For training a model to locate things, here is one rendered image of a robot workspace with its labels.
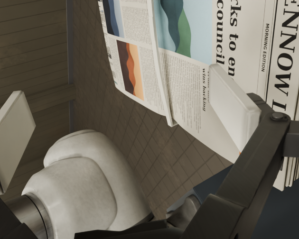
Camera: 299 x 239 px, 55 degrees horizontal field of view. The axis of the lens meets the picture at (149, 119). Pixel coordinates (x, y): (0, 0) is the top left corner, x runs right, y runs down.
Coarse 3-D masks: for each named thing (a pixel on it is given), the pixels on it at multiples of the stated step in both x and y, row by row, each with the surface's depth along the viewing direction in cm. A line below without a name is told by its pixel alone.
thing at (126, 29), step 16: (112, 0) 44; (128, 0) 40; (144, 0) 37; (112, 16) 45; (128, 16) 42; (144, 16) 38; (112, 32) 47; (128, 32) 43; (144, 32) 40; (112, 48) 50; (128, 48) 45; (144, 48) 41; (112, 64) 53; (128, 64) 47; (144, 64) 43; (128, 80) 49; (144, 80) 45; (128, 96) 52; (144, 96) 46
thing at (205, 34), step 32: (192, 0) 29; (224, 0) 26; (256, 0) 23; (288, 0) 21; (192, 32) 31; (224, 32) 27; (256, 32) 24; (288, 32) 22; (192, 64) 33; (224, 64) 28; (256, 64) 25; (288, 64) 23; (192, 96) 35; (288, 96) 24; (192, 128) 38; (224, 128) 32; (288, 160) 27
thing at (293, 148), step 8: (256, 96) 17; (256, 104) 16; (264, 104) 16; (264, 112) 15; (296, 120) 14; (296, 128) 14; (288, 136) 14; (296, 136) 14; (288, 144) 14; (296, 144) 14; (288, 152) 14; (296, 152) 14
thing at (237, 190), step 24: (264, 120) 14; (288, 120) 14; (264, 144) 12; (240, 168) 11; (264, 168) 11; (216, 192) 10; (240, 192) 10; (264, 192) 12; (216, 216) 9; (240, 216) 9
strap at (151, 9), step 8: (152, 0) 33; (152, 8) 34; (152, 16) 34; (152, 24) 34; (152, 32) 35; (152, 40) 36; (152, 48) 37; (160, 72) 38; (160, 80) 38; (160, 88) 39; (168, 112) 41; (168, 120) 42
